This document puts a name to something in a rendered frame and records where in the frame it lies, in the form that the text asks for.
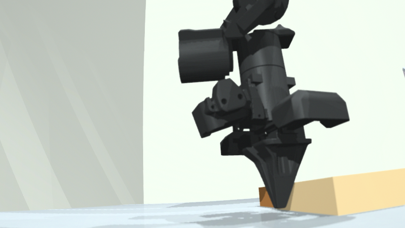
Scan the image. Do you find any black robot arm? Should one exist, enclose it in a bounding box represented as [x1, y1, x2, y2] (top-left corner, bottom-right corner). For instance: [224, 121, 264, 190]
[178, 0, 295, 138]

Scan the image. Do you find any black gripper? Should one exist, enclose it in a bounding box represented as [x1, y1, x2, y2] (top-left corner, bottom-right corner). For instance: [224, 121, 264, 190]
[220, 65, 350, 209]

